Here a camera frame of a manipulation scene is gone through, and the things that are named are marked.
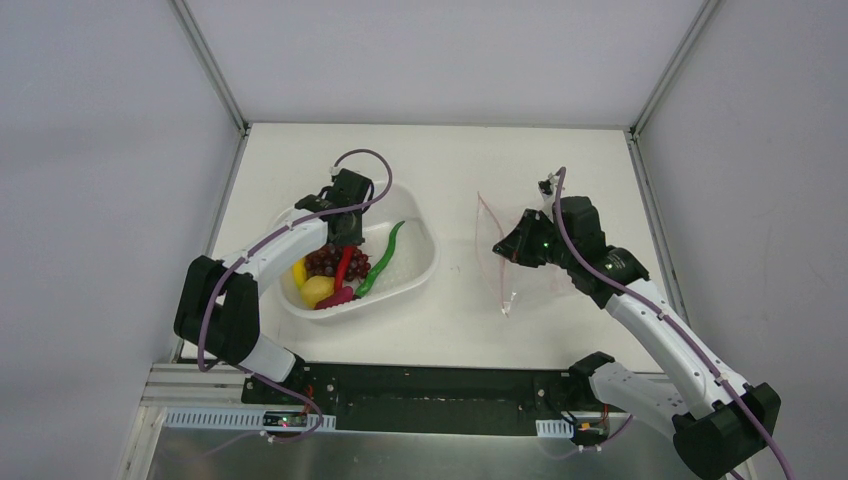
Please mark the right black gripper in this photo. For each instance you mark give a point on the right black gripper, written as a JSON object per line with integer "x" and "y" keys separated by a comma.
{"x": 520, "y": 240}

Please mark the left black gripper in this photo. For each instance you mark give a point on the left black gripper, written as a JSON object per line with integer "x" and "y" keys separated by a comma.
{"x": 346, "y": 225}

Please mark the red chili pepper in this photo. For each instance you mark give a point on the red chili pepper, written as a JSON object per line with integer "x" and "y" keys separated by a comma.
{"x": 342, "y": 267}

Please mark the red grape bunch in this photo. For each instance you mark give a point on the red grape bunch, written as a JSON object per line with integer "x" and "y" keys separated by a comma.
{"x": 323, "y": 262}

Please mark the clear pink zip bag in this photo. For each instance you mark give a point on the clear pink zip bag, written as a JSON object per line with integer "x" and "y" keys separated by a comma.
{"x": 517, "y": 290}

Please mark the white plastic basket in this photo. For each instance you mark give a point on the white plastic basket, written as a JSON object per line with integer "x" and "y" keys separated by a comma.
{"x": 396, "y": 219}

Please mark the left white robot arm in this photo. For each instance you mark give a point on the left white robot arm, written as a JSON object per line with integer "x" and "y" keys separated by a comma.
{"x": 219, "y": 310}

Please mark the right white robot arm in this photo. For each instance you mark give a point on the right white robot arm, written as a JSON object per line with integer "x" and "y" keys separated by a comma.
{"x": 715, "y": 418}

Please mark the yellow banana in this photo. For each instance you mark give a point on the yellow banana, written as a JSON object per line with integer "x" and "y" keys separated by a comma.
{"x": 300, "y": 273}

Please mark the green chili pepper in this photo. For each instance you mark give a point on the green chili pepper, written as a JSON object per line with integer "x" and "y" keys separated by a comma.
{"x": 367, "y": 284}

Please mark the yellow lemon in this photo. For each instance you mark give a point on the yellow lemon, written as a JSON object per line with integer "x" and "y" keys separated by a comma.
{"x": 316, "y": 289}

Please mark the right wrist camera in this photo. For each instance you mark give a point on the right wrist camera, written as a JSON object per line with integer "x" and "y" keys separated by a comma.
{"x": 548, "y": 191}

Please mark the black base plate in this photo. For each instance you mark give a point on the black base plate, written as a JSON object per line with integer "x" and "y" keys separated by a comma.
{"x": 444, "y": 400}

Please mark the left aluminium frame post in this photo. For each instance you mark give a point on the left aluminium frame post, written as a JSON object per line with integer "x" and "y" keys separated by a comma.
{"x": 202, "y": 51}

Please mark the aluminium frame post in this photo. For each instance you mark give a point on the aluminium frame post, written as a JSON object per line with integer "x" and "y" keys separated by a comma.
{"x": 700, "y": 23}
{"x": 202, "y": 51}

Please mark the right aluminium frame post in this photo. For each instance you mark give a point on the right aluminium frame post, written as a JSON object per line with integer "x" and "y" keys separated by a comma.
{"x": 700, "y": 23}

